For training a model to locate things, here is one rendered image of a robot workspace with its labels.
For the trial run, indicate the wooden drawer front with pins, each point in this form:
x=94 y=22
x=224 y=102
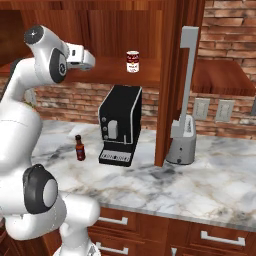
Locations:
x=143 y=248
x=146 y=225
x=226 y=245

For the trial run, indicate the wooden wall shelf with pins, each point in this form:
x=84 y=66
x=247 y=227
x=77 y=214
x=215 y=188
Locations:
x=220 y=78

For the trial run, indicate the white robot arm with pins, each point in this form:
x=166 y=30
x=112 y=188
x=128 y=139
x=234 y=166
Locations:
x=20 y=140

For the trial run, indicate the black coffee machine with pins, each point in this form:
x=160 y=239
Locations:
x=120 y=110

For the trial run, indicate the red and white food can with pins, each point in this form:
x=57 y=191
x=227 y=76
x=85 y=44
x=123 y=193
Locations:
x=132 y=62

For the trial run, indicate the grey wall outlet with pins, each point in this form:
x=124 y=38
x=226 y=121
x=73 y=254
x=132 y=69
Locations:
x=224 y=110
x=201 y=109

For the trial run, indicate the open wooden wall cabinet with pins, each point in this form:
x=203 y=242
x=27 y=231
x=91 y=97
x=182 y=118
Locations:
x=113 y=30

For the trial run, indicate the red hot sauce bottle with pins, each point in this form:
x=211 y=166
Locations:
x=80 y=150

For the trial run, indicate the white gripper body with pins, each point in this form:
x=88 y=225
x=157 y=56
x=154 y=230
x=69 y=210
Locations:
x=89 y=60

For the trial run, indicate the wooden cabinet door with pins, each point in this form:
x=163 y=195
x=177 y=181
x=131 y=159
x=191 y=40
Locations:
x=170 y=83

